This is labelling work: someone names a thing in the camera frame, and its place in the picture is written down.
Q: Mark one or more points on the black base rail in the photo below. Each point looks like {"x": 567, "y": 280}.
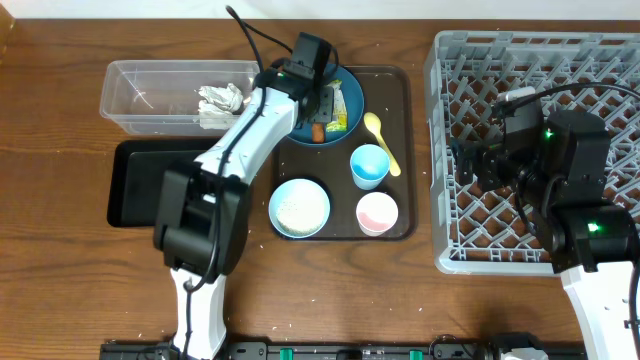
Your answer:
{"x": 264, "y": 351}

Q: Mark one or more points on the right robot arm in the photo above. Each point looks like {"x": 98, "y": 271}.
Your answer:
{"x": 556, "y": 164}

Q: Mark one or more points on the white rice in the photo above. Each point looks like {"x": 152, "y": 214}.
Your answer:
{"x": 300, "y": 218}

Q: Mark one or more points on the grey dishwasher rack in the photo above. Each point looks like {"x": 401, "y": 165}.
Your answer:
{"x": 481, "y": 233}

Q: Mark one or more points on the light blue rice bowl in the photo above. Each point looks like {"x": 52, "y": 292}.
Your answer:
{"x": 299, "y": 189}

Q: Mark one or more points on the yellow plastic spoon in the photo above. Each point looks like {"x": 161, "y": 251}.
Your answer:
{"x": 373, "y": 125}

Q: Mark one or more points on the clear plastic bin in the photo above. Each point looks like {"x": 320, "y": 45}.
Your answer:
{"x": 162, "y": 97}

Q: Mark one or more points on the white tissue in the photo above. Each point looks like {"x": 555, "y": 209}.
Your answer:
{"x": 218, "y": 106}

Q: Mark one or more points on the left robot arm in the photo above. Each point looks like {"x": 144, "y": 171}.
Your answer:
{"x": 202, "y": 223}

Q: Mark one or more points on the dark blue plate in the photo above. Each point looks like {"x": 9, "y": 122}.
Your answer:
{"x": 354, "y": 101}

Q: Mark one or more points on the green yellow wrapper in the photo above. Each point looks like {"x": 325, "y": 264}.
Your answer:
{"x": 339, "y": 121}

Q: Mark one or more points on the orange carrot piece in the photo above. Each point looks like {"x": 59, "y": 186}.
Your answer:
{"x": 318, "y": 133}

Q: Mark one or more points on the light blue cup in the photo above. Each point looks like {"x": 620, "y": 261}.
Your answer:
{"x": 369, "y": 165}

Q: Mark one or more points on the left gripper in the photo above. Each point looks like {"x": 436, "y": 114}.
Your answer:
{"x": 328, "y": 111}

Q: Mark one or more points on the black tray bin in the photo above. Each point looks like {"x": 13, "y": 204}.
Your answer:
{"x": 138, "y": 173}

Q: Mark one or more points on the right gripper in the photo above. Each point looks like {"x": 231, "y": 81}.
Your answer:
{"x": 492, "y": 156}

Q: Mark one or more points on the brown serving tray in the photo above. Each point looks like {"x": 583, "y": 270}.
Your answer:
{"x": 386, "y": 92}

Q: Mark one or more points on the pink cup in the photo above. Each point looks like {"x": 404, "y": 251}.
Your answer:
{"x": 376, "y": 213}

